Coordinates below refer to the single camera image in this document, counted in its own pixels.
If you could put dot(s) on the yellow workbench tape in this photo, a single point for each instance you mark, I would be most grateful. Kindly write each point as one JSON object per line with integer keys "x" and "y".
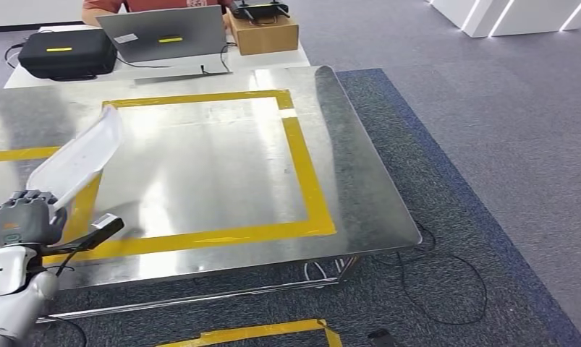
{"x": 314, "y": 201}

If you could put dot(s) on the black device with antennas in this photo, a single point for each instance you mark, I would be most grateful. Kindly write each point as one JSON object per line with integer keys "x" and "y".
{"x": 259, "y": 9}

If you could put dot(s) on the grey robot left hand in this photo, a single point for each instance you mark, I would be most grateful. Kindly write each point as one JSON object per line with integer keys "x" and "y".
{"x": 26, "y": 220}

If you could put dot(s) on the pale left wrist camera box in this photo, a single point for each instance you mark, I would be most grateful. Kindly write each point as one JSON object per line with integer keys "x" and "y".
{"x": 104, "y": 221}

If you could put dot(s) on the grey laptop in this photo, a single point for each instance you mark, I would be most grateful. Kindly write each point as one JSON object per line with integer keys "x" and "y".
{"x": 165, "y": 28}

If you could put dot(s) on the stainless steel workbench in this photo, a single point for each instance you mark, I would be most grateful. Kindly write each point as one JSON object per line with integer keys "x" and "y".
{"x": 199, "y": 158}

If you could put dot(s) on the white curved plastic part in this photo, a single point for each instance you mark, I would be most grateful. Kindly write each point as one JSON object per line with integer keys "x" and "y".
{"x": 79, "y": 158}

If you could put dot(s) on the yellow floor tape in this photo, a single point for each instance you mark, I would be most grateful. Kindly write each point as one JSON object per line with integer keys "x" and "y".
{"x": 261, "y": 330}

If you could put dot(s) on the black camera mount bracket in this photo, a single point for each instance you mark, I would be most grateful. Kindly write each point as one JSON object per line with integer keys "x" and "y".
{"x": 103, "y": 232}

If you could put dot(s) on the brown cardboard box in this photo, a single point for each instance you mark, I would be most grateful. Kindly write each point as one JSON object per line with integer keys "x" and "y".
{"x": 266, "y": 38}

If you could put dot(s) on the black carrying case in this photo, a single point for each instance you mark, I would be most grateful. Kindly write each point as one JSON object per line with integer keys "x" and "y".
{"x": 65, "y": 60}

